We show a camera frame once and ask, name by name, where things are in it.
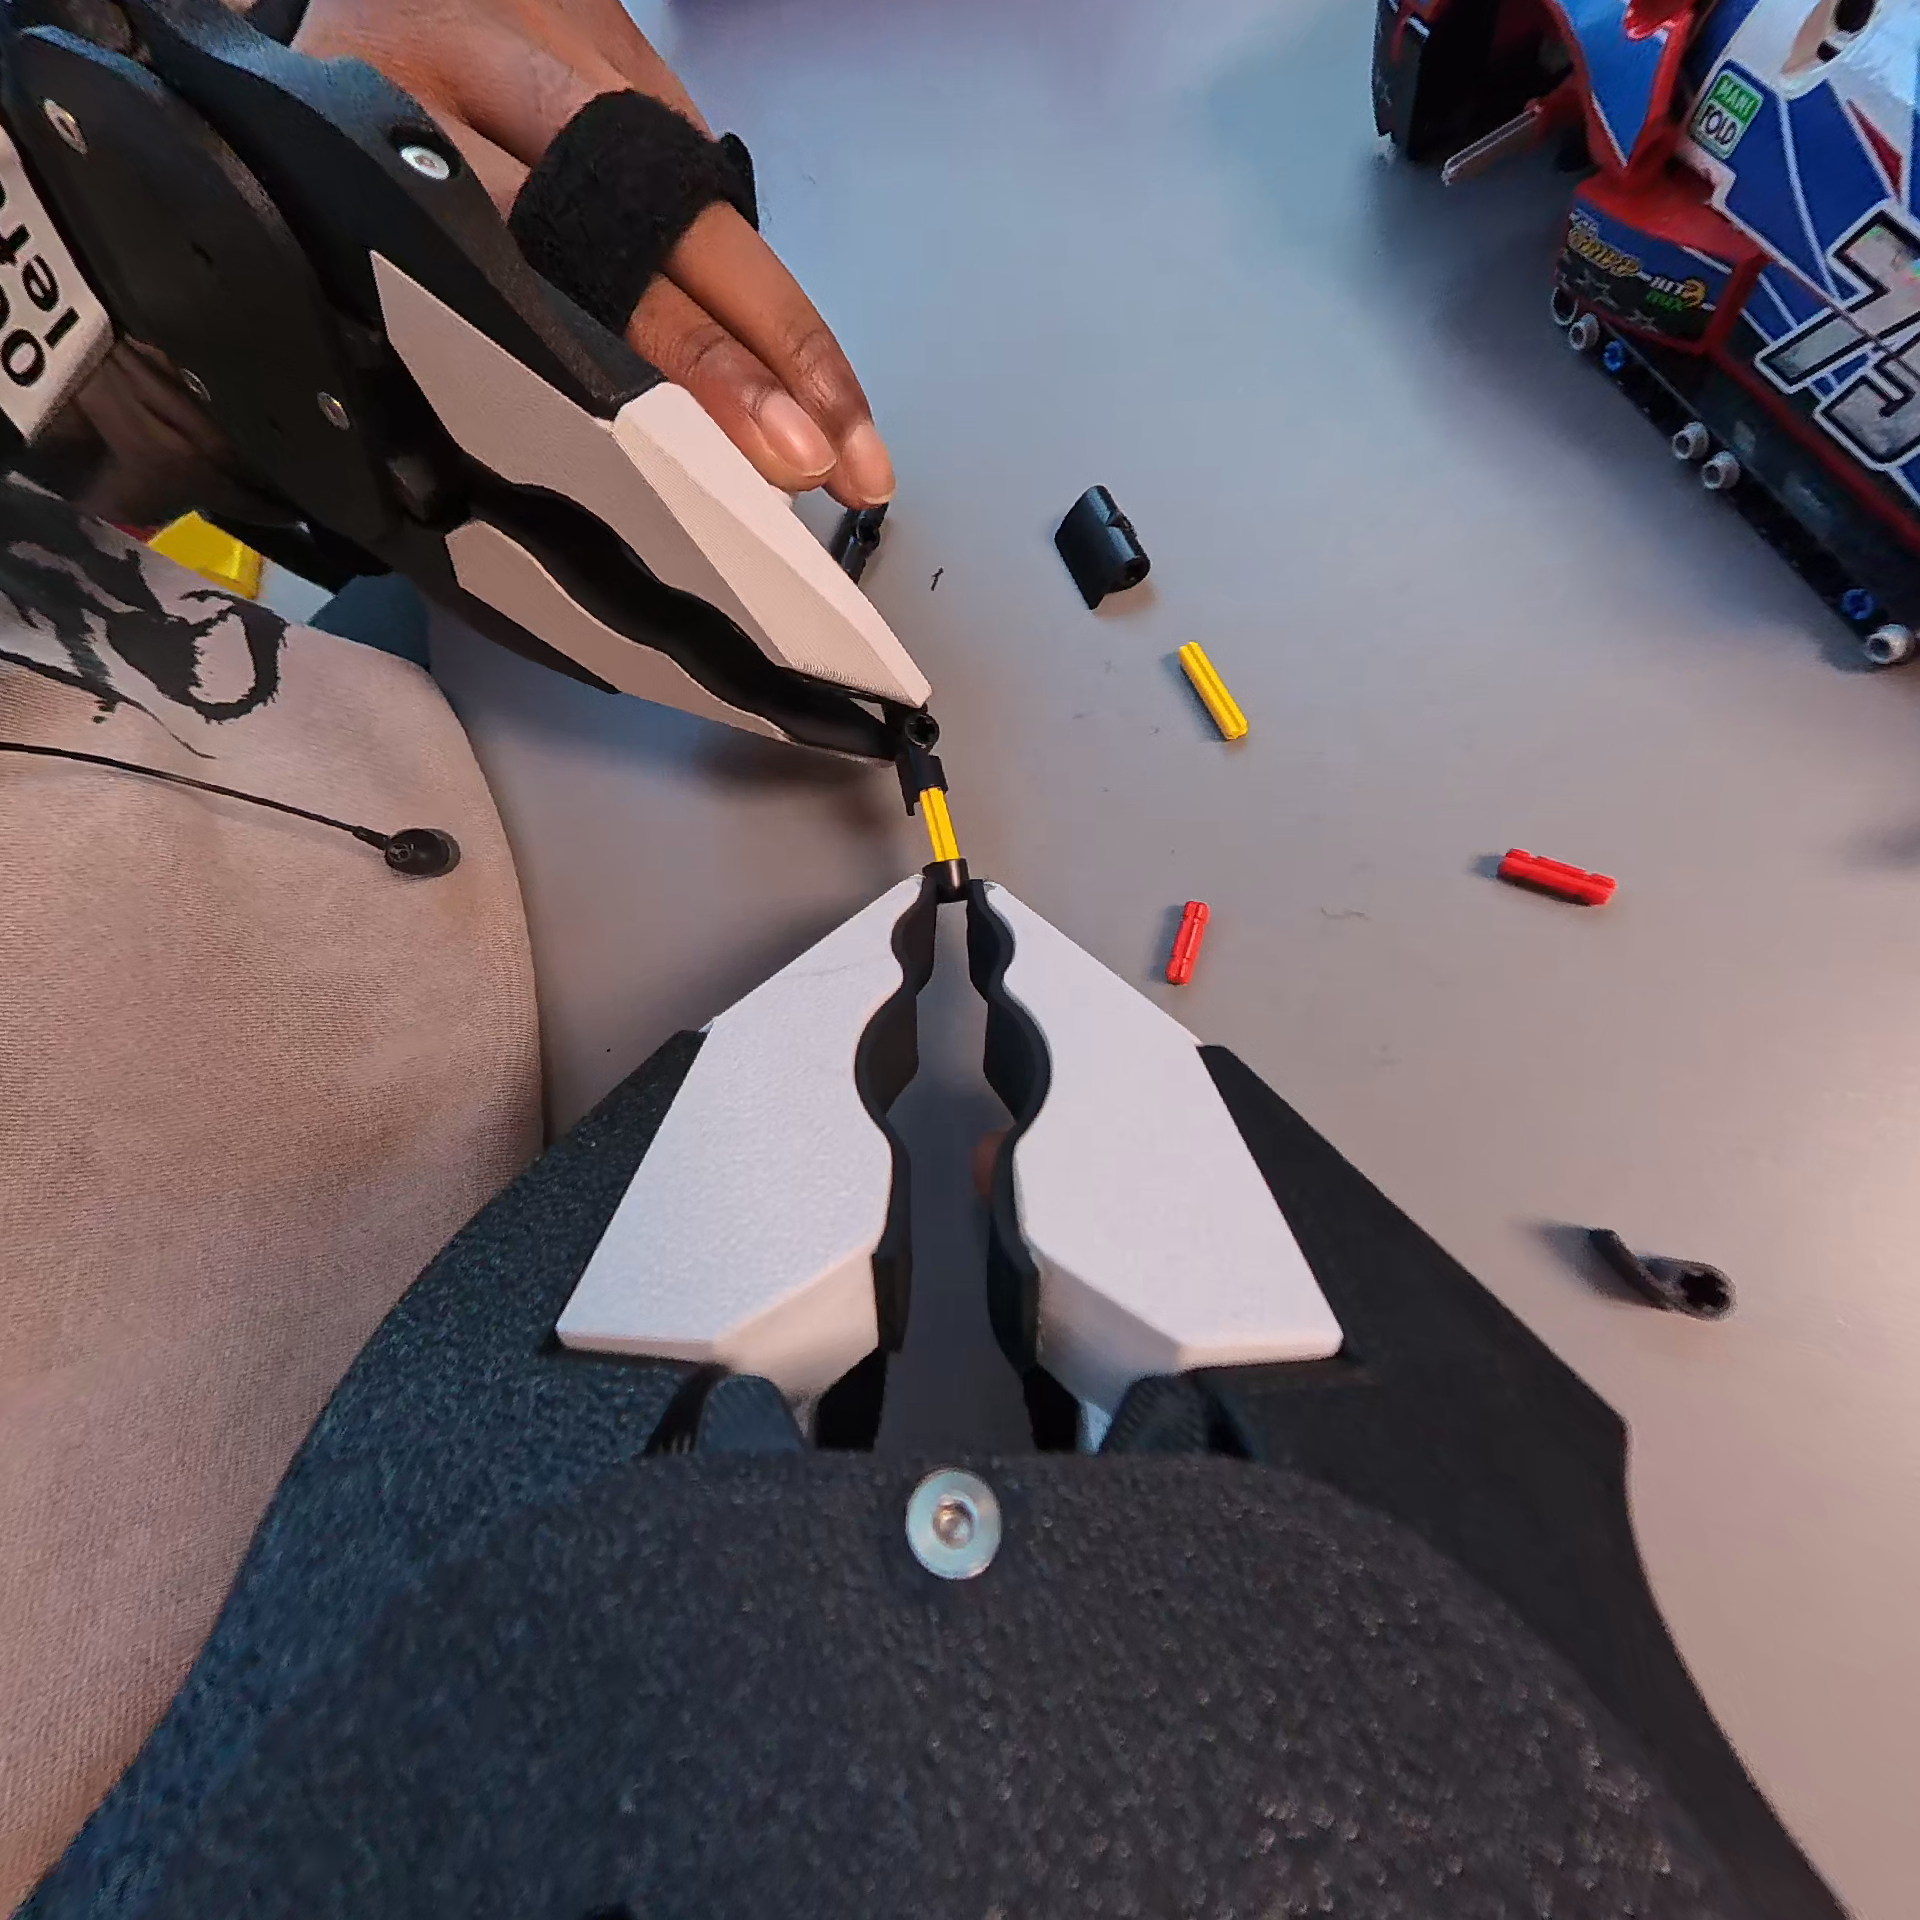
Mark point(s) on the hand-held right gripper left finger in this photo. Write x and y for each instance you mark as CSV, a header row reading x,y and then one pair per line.
x,y
751,1170

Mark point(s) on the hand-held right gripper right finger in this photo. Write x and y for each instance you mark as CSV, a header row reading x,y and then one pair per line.
x,y
1154,1185

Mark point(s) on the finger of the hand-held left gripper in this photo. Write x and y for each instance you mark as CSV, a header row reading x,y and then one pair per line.
x,y
557,599
704,525

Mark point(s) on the yellow lego axle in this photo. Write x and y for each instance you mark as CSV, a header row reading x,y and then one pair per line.
x,y
1213,691
941,826

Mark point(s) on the lego race car model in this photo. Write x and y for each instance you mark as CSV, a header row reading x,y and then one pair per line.
x,y
1723,224

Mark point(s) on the flat black lego piece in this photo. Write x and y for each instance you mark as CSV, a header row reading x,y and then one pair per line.
x,y
857,539

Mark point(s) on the red lego pin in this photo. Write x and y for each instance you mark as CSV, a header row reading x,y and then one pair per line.
x,y
1558,873
1185,942

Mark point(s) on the person's left hand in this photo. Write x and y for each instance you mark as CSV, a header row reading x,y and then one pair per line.
x,y
751,359

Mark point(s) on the yellow plastic object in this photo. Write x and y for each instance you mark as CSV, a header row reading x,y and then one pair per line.
x,y
211,552

